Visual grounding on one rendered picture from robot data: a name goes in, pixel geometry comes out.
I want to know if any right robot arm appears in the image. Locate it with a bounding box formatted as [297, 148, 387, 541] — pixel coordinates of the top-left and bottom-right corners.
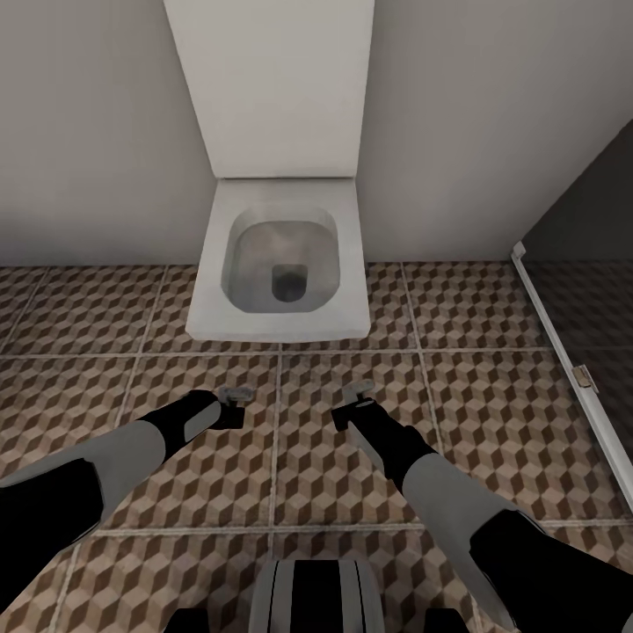
[331, 378, 633, 633]

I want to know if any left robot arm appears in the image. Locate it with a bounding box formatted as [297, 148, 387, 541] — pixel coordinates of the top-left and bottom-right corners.
[0, 387, 254, 614]

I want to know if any robot trunk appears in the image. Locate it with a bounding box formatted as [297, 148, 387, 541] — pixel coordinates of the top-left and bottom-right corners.
[248, 560, 385, 633]

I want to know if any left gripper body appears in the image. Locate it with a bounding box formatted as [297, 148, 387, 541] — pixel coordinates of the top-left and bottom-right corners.
[215, 405, 244, 430]

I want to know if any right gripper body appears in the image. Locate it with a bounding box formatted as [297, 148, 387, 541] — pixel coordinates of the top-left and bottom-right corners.
[331, 397, 372, 432]

